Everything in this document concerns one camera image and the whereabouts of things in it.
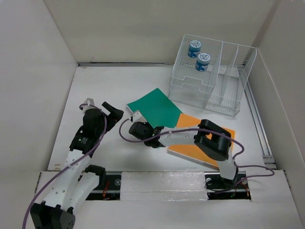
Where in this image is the green notebook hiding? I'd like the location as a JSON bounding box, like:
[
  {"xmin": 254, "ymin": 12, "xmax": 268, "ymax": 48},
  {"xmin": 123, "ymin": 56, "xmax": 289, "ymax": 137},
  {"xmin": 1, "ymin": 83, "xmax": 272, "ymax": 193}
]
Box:
[{"xmin": 127, "ymin": 88, "xmax": 182, "ymax": 128}]

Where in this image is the blue white jar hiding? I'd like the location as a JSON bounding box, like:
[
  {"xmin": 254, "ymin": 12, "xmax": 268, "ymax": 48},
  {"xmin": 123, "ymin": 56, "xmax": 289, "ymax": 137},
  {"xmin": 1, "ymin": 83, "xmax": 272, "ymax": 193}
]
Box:
[
  {"xmin": 195, "ymin": 52, "xmax": 211, "ymax": 72},
  {"xmin": 188, "ymin": 40, "xmax": 202, "ymax": 58}
]

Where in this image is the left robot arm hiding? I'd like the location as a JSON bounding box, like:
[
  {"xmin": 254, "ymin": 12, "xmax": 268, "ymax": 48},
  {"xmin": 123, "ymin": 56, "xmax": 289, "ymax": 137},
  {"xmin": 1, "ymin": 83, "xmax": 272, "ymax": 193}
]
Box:
[{"xmin": 27, "ymin": 98, "xmax": 124, "ymax": 229}]

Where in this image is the orange notebook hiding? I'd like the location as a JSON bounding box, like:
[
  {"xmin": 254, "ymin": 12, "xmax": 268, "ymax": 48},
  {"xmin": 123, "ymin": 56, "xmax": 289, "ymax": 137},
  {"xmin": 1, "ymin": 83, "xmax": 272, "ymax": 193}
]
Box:
[{"xmin": 167, "ymin": 113, "xmax": 236, "ymax": 170}]

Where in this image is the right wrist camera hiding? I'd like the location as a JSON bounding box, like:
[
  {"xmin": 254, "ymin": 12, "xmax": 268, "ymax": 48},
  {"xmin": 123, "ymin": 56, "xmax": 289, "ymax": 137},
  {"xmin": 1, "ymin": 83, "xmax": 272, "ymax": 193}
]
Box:
[{"xmin": 131, "ymin": 110, "xmax": 147, "ymax": 123}]

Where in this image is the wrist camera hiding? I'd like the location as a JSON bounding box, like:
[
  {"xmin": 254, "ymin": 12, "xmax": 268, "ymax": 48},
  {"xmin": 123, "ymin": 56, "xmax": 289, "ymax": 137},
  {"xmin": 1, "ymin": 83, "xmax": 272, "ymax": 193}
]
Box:
[
  {"xmin": 131, "ymin": 110, "xmax": 147, "ymax": 123},
  {"xmin": 79, "ymin": 98, "xmax": 95, "ymax": 113}
]

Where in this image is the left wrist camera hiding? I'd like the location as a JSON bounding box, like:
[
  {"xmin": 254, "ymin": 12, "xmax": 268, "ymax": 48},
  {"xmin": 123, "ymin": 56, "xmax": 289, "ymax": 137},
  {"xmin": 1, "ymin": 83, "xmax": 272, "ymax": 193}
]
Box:
[{"xmin": 79, "ymin": 98, "xmax": 95, "ymax": 113}]

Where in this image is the white wire desk organizer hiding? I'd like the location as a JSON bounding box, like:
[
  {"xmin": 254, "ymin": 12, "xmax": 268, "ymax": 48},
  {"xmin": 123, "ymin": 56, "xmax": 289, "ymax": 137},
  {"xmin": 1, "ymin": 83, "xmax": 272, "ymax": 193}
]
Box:
[{"xmin": 168, "ymin": 34, "xmax": 257, "ymax": 117}]

